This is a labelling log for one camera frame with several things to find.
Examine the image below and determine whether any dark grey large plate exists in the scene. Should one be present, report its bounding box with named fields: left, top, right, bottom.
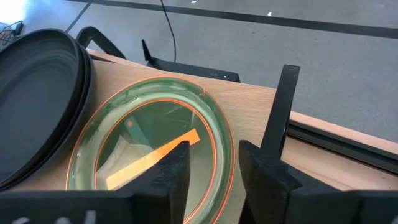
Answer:
left=0, top=27, right=85, bottom=184

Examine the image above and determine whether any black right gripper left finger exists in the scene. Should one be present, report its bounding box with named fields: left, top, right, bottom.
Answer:
left=119, top=140, right=191, bottom=224

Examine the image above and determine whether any thin black floor cable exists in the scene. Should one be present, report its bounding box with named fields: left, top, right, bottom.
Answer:
left=159, top=0, right=177, bottom=63

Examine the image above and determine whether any small black wire bundle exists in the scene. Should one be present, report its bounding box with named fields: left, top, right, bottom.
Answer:
left=0, top=20, right=25, bottom=45

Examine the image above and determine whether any green translucent small plate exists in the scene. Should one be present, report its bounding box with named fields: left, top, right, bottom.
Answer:
left=67, top=77, right=234, bottom=224

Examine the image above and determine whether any wooden shelf with black legs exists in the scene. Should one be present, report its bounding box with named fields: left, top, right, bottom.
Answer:
left=12, top=26, right=398, bottom=224

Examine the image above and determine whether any black large plate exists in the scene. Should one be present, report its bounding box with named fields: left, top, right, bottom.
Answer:
left=0, top=43, right=95, bottom=191

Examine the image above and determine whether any teal translucent small plate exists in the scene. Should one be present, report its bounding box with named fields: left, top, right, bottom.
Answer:
left=70, top=79, right=233, bottom=224

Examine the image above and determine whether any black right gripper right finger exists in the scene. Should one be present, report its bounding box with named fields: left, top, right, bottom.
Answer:
left=238, top=139, right=303, bottom=224

